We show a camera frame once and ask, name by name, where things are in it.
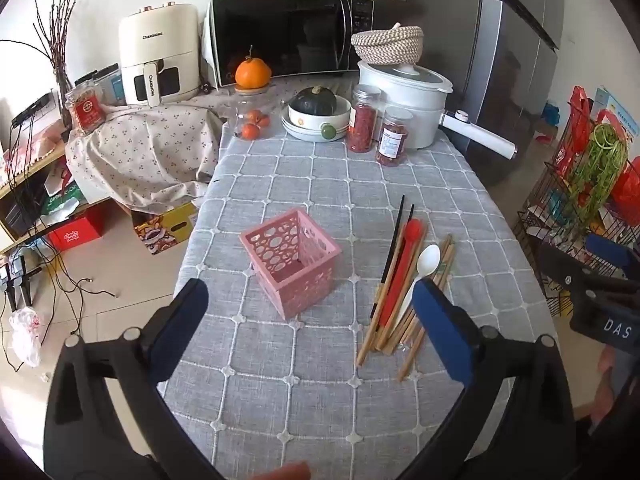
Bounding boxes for tall jar of goji berries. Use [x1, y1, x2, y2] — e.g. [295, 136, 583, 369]
[348, 84, 383, 153]

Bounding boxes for green vegetable bundle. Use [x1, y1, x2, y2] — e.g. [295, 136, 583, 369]
[570, 122, 629, 221]

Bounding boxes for wooden shelf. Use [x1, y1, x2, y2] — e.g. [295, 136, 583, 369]
[0, 140, 116, 256]

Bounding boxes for person's left hand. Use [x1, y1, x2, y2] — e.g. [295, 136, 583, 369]
[250, 462, 311, 480]

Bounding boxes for grey refrigerator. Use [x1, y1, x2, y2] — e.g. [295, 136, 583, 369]
[420, 0, 566, 186]

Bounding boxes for black power strip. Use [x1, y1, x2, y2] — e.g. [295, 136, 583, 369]
[11, 102, 51, 126]

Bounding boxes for pink perforated plastic basket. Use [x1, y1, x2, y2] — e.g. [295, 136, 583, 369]
[239, 209, 343, 321]

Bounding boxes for black microwave oven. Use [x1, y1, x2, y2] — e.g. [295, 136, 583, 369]
[207, 0, 376, 90]

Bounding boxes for cream air fryer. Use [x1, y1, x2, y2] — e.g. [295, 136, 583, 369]
[118, 3, 201, 107]

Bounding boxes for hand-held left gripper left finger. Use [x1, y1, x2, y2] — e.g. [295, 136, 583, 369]
[44, 278, 226, 480]

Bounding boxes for pile of wooden chopsticks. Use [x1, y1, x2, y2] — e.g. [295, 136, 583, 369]
[375, 232, 455, 382]

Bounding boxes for grey checked tablecloth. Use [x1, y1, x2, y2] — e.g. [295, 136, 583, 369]
[157, 137, 558, 480]

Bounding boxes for white plastic spoon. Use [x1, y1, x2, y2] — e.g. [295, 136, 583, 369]
[397, 244, 442, 322]

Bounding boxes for clear glass jar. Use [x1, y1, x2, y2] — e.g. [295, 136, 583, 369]
[220, 85, 281, 142]

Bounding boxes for yellow printed cardboard box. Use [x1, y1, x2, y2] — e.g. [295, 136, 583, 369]
[131, 202, 201, 256]

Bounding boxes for black wire rack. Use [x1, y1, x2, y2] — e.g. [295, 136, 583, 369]
[512, 90, 640, 318]

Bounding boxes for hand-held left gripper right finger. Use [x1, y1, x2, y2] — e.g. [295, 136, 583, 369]
[395, 278, 591, 480]

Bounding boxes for green packet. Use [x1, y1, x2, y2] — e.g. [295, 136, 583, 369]
[40, 180, 83, 216]

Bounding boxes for white electric cooking pot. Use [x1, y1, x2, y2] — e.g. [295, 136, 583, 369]
[357, 59, 518, 161]

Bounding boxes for cherry print cloth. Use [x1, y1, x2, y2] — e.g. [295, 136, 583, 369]
[65, 74, 361, 210]

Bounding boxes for short jar of red berries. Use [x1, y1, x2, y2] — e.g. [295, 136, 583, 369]
[376, 106, 415, 167]

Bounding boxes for paper-wrapped chopsticks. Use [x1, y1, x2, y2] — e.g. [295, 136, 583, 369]
[356, 232, 426, 367]

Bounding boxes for dry branches in vase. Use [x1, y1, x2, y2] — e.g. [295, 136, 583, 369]
[0, 0, 86, 126]

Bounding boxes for person's right hand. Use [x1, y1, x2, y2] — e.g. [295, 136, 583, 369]
[594, 347, 626, 423]

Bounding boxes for bundle of black cables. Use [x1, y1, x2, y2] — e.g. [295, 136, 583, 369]
[0, 110, 121, 371]

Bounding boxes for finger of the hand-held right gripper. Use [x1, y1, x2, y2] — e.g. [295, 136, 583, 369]
[586, 233, 640, 291]
[538, 242, 627, 307]

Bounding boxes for light blue carton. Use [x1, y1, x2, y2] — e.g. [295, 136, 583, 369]
[592, 87, 640, 151]

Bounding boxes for red box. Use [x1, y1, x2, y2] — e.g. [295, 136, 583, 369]
[47, 207, 106, 252]

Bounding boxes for glass jar with red label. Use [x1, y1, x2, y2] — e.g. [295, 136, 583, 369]
[64, 80, 107, 136]

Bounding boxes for white flower bowl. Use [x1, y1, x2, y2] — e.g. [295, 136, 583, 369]
[287, 94, 352, 131]

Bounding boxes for large orange with stem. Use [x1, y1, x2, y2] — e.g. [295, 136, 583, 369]
[235, 45, 273, 89]

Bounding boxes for woven rope basket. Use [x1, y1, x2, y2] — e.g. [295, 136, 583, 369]
[351, 24, 425, 66]

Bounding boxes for dark green pumpkin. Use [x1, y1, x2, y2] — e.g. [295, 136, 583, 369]
[288, 86, 339, 117]

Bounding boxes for teal box with black lid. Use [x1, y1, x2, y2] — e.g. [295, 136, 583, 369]
[75, 63, 126, 106]

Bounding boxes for black chopstick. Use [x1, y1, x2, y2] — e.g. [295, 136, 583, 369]
[370, 195, 406, 320]
[382, 203, 416, 283]

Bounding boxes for red spoon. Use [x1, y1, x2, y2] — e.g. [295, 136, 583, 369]
[378, 218, 425, 327]

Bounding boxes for white plastic bag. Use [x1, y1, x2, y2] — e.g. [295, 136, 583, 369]
[9, 307, 43, 368]

